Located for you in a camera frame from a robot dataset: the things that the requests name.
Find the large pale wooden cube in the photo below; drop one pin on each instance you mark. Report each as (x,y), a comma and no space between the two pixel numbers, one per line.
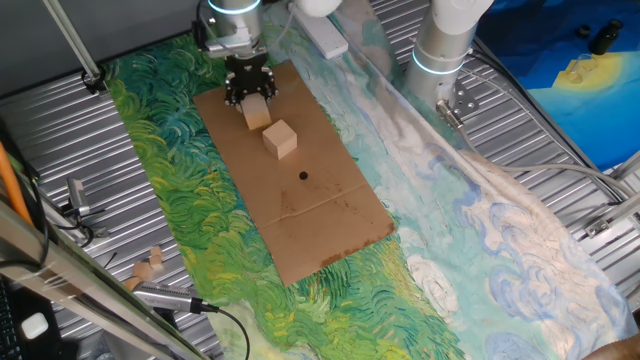
(279,140)

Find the orange tube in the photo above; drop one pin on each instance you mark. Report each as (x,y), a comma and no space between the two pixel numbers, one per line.
(12,185)

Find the blue yellow painted cloth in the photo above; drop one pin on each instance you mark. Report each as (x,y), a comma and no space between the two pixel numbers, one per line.
(575,125)

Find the green white painted cloth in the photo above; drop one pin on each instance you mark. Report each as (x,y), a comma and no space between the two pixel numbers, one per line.
(200,200)

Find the small wooden cube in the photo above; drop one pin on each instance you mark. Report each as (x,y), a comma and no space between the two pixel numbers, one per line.
(132,284)
(157,263)
(155,251)
(143,271)

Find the brown rounded object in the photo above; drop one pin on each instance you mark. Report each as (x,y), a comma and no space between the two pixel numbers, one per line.
(620,350)

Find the black camera stand bracket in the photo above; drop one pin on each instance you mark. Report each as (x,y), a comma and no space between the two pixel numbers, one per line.
(97,232)

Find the small black cap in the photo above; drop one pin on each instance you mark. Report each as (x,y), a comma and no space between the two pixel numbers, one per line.
(583,31)

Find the brown cardboard sheet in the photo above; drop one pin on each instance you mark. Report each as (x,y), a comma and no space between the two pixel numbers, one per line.
(300,210)

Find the tall pale wooden block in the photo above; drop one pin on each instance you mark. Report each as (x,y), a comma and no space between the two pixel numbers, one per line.
(256,115)

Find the aluminium frame post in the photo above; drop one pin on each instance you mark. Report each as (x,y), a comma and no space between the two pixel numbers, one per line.
(75,45)

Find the aluminium corner bracket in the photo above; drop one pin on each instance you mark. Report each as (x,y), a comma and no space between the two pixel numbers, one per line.
(600,225)

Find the small silver camera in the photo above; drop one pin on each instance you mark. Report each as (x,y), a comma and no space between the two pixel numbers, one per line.
(78,197)

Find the clear glass beaker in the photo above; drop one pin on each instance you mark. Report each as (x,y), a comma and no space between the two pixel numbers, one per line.
(582,69)

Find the long silver camera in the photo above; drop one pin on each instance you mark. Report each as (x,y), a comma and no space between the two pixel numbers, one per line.
(165,297)

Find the aluminium frame beam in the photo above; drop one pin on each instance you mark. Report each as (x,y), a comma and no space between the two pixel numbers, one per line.
(75,280)

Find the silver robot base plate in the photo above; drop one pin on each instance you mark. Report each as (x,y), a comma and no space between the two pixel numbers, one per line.
(465,100)

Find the black bottle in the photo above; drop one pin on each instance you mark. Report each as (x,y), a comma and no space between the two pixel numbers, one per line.
(605,37)

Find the small white case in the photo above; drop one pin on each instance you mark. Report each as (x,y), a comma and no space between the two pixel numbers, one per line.
(35,326)

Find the white power strip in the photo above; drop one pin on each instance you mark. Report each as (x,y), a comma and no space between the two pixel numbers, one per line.
(322,35)

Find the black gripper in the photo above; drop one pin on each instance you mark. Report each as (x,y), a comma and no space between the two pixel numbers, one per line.
(250,72)

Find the black keyboard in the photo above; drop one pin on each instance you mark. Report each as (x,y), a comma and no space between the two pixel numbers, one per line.
(7,325)

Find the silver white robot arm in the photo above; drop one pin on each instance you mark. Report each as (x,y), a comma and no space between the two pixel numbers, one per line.
(440,45)

